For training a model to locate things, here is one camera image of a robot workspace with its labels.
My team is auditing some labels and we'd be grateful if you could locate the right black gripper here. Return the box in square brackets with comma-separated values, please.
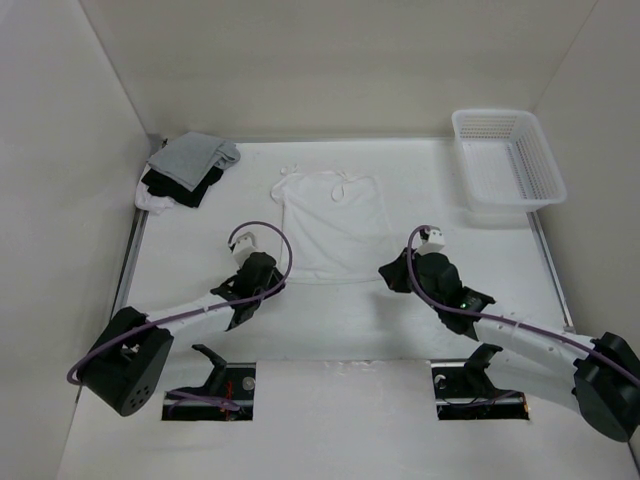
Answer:
[378, 247, 443, 312]

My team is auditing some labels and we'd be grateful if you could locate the metal table edge rail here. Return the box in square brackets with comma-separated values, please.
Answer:
[95, 132, 166, 337]

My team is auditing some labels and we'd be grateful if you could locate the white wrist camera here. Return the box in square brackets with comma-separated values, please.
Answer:
[229, 232, 259, 267]
[417, 225, 445, 255]

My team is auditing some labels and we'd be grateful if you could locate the white tank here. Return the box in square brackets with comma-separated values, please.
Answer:
[134, 182, 175, 216]
[271, 171, 396, 285]

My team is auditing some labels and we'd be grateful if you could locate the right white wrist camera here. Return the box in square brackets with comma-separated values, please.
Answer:
[417, 225, 445, 255]

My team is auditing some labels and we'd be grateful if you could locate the folded black tank top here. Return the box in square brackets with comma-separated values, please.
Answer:
[142, 167, 224, 208]

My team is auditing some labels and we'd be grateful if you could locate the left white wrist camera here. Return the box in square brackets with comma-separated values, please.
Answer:
[229, 232, 259, 267]

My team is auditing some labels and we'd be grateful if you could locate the white plastic basket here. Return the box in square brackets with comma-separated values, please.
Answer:
[451, 109, 567, 214]

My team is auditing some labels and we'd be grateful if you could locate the folded white tank top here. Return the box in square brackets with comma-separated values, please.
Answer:
[134, 182, 175, 216]

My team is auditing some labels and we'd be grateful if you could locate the folded grey tank top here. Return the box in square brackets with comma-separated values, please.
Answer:
[149, 132, 241, 190]

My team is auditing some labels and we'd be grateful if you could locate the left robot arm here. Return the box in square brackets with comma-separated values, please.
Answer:
[68, 252, 291, 417]

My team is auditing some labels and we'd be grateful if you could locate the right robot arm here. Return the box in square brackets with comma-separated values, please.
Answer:
[378, 249, 639, 443]

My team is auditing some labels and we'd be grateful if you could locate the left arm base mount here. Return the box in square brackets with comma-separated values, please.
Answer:
[161, 344, 257, 422]

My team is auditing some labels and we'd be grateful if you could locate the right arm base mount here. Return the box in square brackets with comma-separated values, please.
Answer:
[431, 344, 529, 421]

